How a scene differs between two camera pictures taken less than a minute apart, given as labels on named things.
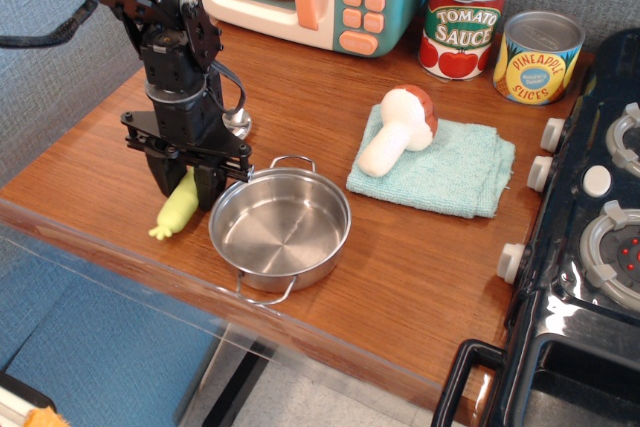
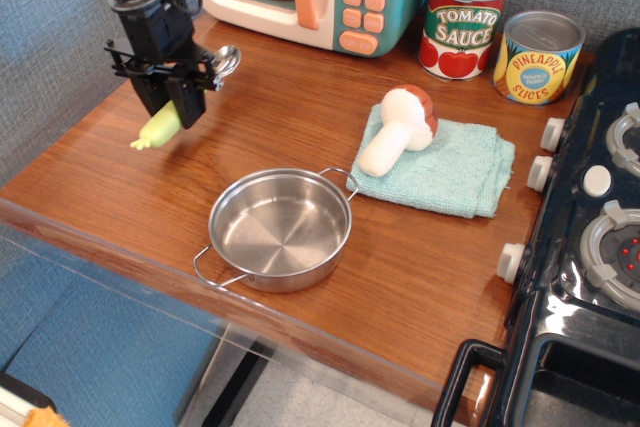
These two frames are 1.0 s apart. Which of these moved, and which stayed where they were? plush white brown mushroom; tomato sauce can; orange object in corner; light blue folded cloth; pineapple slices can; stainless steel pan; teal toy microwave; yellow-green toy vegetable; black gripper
Moved: yellow-green toy vegetable; stainless steel pan; black gripper
Stayed: plush white brown mushroom; tomato sauce can; pineapple slices can; teal toy microwave; light blue folded cloth; orange object in corner
